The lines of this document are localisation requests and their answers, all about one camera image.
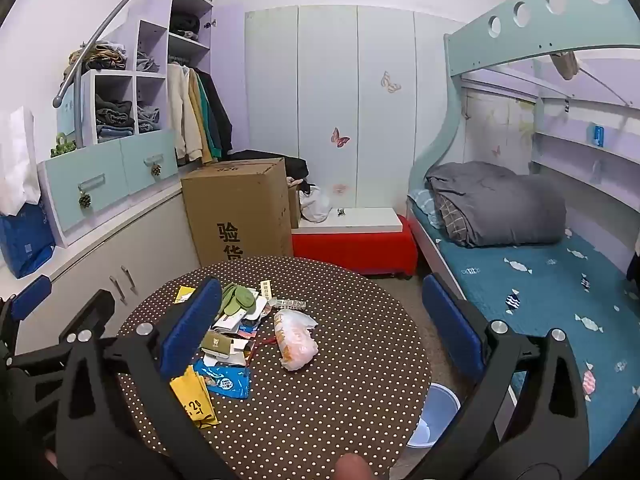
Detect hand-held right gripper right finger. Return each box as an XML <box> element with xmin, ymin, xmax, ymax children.
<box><xmin>421</xmin><ymin>273</ymin><xmax>592</xmax><ymax>467</ymax></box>

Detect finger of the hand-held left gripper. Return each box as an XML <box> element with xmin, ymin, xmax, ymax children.
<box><xmin>7</xmin><ymin>289</ymin><xmax>117</xmax><ymax>367</ymax></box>
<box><xmin>0</xmin><ymin>276</ymin><xmax>52</xmax><ymax>341</ymax></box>

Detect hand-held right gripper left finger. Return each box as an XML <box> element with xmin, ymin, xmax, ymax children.
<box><xmin>55</xmin><ymin>276</ymin><xmax>227</xmax><ymax>467</ymax></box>

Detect green striped packet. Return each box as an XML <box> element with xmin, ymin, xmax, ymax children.
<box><xmin>221</xmin><ymin>282</ymin><xmax>261</xmax><ymax>317</ymax></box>

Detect white paper packet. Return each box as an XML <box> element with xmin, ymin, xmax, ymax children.
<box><xmin>204</xmin><ymin>349</ymin><xmax>249</xmax><ymax>368</ymax></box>

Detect blue snack packet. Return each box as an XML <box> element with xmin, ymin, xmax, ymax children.
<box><xmin>194</xmin><ymin>359</ymin><xmax>251</xmax><ymax>400</ymax></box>

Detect yellow snack packet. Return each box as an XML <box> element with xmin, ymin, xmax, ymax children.
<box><xmin>170</xmin><ymin>365</ymin><xmax>220</xmax><ymax>429</ymax></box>

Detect light blue waste bin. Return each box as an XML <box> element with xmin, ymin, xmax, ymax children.
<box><xmin>406</xmin><ymin>382</ymin><xmax>461</xmax><ymax>450</ymax></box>

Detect white orange plastic bag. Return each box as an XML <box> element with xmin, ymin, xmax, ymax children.
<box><xmin>274</xmin><ymin>309</ymin><xmax>319</xmax><ymax>372</ymax></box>

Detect person's right hand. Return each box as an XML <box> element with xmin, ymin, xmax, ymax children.
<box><xmin>334</xmin><ymin>454</ymin><xmax>373</xmax><ymax>480</ymax></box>

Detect olive green packet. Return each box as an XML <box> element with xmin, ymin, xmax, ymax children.
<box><xmin>201</xmin><ymin>330</ymin><xmax>236</xmax><ymax>358</ymax></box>

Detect grey low cabinet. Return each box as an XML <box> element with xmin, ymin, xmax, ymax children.
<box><xmin>0</xmin><ymin>180</ymin><xmax>202</xmax><ymax>356</ymax></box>

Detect white card pile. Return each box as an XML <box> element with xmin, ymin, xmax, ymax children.
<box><xmin>215</xmin><ymin>296</ymin><xmax>269</xmax><ymax>337</ymax></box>

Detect blue shopping bag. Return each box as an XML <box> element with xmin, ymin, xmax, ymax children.
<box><xmin>0</xmin><ymin>202</ymin><xmax>56</xmax><ymax>280</ymax></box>

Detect teal fish print bedspread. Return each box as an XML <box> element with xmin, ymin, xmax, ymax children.
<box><xmin>407</xmin><ymin>190</ymin><xmax>640</xmax><ymax>466</ymax></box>

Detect clear plastic wrapper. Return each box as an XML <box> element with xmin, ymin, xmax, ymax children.
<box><xmin>270</xmin><ymin>297</ymin><xmax>307</xmax><ymax>314</ymax></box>

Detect large cardboard box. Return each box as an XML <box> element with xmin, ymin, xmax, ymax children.
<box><xmin>181</xmin><ymin>157</ymin><xmax>295</xmax><ymax>268</ymax></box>

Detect red ottoman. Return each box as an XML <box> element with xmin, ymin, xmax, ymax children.
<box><xmin>291</xmin><ymin>216</ymin><xmax>418</xmax><ymax>277</ymax></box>

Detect light blue plaid pillow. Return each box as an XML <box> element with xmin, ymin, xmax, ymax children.
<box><xmin>410</xmin><ymin>189</ymin><xmax>445</xmax><ymax>229</ymax></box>

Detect teal drawer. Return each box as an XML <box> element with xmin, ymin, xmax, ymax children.
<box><xmin>120</xmin><ymin>128</ymin><xmax>181</xmax><ymax>196</ymax></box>
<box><xmin>37</xmin><ymin>142</ymin><xmax>132</xmax><ymax>248</ymax></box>

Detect grey duvet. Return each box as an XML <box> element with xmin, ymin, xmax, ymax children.
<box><xmin>425</xmin><ymin>161</ymin><xmax>567</xmax><ymax>248</ymax></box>

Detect white paper bag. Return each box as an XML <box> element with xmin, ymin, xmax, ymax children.
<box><xmin>0</xmin><ymin>106</ymin><xmax>42</xmax><ymax>213</ymax></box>

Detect white board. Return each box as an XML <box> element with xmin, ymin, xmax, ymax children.
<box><xmin>292</xmin><ymin>207</ymin><xmax>405</xmax><ymax>235</ymax></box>

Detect polka dot covered round table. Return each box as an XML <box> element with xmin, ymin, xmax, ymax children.
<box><xmin>116</xmin><ymin>256</ymin><xmax>432</xmax><ymax>480</ymax></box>

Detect white plastic bag on bench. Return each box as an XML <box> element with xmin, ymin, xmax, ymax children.
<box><xmin>299</xmin><ymin>185</ymin><xmax>332</xmax><ymax>224</ymax></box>

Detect black clothes pile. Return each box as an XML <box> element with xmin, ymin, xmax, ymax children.
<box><xmin>227</xmin><ymin>150</ymin><xmax>309</xmax><ymax>182</ymax></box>

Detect dark folded clothes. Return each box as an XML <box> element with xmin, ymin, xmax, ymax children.
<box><xmin>95</xmin><ymin>97</ymin><xmax>136</xmax><ymax>142</ymax></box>

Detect green hanging jacket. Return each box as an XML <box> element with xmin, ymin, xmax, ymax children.
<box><xmin>197</xmin><ymin>72</ymin><xmax>223</xmax><ymax>158</ymax></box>

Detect cream hanging jacket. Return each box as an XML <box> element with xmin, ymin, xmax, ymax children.
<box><xmin>167</xmin><ymin>64</ymin><xmax>203</xmax><ymax>163</ymax></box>

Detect black hanging coat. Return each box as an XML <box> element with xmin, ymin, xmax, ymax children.
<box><xmin>200</xmin><ymin>70</ymin><xmax>234</xmax><ymax>157</ymax></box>

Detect mixed clothes pile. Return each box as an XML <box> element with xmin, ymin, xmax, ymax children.
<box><xmin>62</xmin><ymin>42</ymin><xmax>128</xmax><ymax>81</ymax></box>

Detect white wardrobe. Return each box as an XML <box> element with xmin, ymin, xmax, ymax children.
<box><xmin>244</xmin><ymin>5</ymin><xmax>466</xmax><ymax>231</ymax></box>

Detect purple white shelf unit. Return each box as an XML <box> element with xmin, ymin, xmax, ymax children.
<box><xmin>55</xmin><ymin>0</ymin><xmax>246</xmax><ymax>161</ymax></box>

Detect brown hanging cloth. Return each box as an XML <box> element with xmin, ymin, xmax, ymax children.
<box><xmin>552</xmin><ymin>51</ymin><xmax>581</xmax><ymax>81</ymax></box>

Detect black folded clothes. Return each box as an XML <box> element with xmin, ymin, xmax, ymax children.
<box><xmin>169</xmin><ymin>12</ymin><xmax>202</xmax><ymax>41</ymax></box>

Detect grey metal handrail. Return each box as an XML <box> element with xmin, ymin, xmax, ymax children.
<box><xmin>52</xmin><ymin>0</ymin><xmax>221</xmax><ymax>108</ymax></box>

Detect purple wall shelf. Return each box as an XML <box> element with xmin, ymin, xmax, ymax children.
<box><xmin>531</xmin><ymin>95</ymin><xmax>640</xmax><ymax>196</ymax></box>

